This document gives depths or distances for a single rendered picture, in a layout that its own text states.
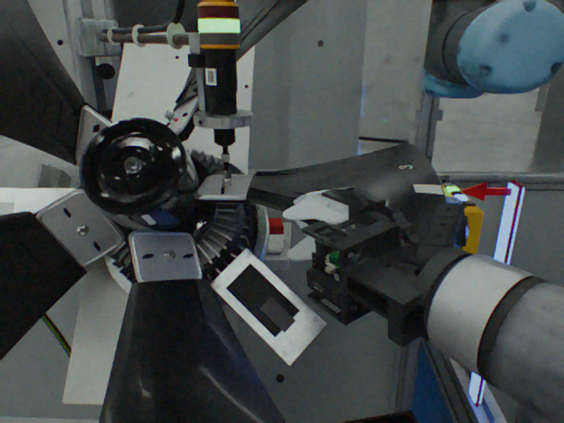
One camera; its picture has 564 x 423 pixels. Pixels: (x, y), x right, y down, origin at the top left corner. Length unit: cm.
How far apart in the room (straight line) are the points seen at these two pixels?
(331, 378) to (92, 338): 101
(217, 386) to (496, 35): 43
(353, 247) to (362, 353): 125
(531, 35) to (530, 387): 27
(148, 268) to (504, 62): 40
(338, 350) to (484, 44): 127
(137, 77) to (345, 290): 70
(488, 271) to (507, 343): 5
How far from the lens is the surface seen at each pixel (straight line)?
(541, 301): 30
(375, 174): 57
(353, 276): 34
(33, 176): 82
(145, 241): 54
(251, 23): 65
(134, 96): 93
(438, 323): 32
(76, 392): 80
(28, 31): 70
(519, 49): 43
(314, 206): 44
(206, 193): 53
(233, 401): 53
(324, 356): 158
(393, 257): 37
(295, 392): 168
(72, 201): 58
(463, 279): 32
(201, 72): 55
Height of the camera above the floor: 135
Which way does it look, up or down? 21 degrees down
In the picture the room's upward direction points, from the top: straight up
